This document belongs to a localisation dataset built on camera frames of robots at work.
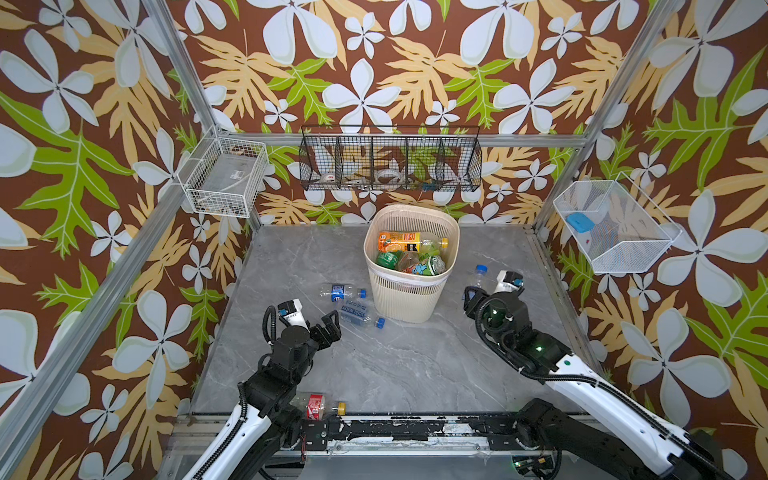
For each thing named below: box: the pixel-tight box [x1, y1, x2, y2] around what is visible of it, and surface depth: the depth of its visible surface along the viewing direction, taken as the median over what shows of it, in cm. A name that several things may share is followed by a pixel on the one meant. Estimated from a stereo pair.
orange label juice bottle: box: [377, 232, 449, 253], surface depth 86 cm
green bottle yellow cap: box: [376, 251, 404, 269], surface depth 90 cm
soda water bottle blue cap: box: [339, 300, 386, 329], surface depth 93 cm
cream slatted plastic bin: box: [363, 204, 460, 324], surface depth 87 cm
